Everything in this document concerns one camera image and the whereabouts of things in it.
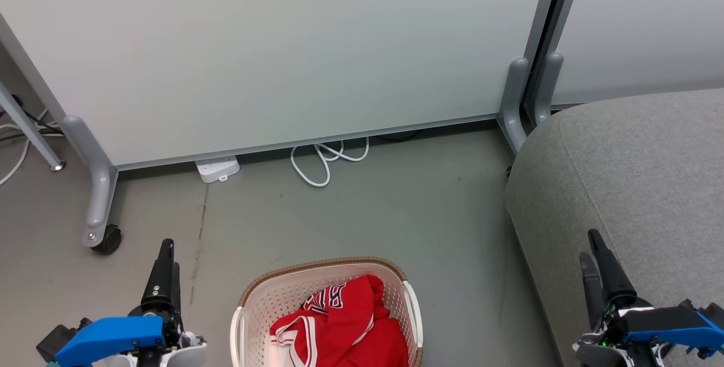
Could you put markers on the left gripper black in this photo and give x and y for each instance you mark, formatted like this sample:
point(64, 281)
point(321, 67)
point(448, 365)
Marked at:
point(175, 344)

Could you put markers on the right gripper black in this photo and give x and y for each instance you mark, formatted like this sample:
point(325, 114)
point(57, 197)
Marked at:
point(608, 344)

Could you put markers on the red jersey garment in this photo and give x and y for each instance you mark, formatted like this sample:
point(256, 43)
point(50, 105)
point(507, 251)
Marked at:
point(350, 333)

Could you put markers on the grey fabric sofa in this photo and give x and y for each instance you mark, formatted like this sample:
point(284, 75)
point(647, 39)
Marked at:
point(639, 186)

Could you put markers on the black caster wheel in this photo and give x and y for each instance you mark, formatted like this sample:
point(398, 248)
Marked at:
point(109, 240)

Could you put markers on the white perforated laundry basket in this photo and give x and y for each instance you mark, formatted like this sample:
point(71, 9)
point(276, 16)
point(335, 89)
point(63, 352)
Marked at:
point(271, 305)

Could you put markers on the grey partition leg with caster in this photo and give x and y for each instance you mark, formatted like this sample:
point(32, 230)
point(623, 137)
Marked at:
point(99, 186)

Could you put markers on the white power strip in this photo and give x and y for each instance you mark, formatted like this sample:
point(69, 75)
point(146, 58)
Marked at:
point(217, 169)

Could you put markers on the grey metal table leg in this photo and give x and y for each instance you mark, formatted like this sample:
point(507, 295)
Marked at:
point(31, 129)

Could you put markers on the narrow white partition panel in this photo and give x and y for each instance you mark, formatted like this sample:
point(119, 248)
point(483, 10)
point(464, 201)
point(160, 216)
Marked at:
point(645, 22)

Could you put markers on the large white partition panel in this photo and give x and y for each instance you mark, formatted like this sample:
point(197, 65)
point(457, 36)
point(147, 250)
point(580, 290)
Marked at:
point(283, 44)

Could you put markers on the left wrist blue camera mount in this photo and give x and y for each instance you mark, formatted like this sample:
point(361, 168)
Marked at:
point(113, 336)

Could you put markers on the wrist blue camera mount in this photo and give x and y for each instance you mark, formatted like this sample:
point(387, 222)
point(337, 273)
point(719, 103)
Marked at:
point(673, 330)
point(113, 336)

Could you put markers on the right wrist blue camera mount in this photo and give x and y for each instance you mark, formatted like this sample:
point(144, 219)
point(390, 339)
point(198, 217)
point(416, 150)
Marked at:
point(673, 330)

